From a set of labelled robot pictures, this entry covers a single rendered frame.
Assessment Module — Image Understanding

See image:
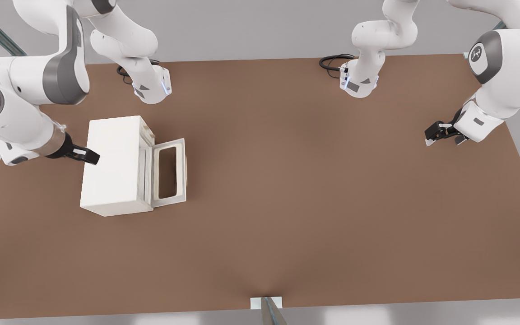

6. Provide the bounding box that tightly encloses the silver frame post with foot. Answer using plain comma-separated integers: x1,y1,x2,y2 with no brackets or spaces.
250,296,288,325

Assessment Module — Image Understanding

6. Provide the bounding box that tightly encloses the black cable loop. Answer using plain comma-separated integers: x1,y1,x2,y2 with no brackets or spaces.
116,59,162,86
319,54,356,80

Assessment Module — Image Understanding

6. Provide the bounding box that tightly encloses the white oven with door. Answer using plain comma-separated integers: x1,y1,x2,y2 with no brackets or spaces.
80,116,188,217

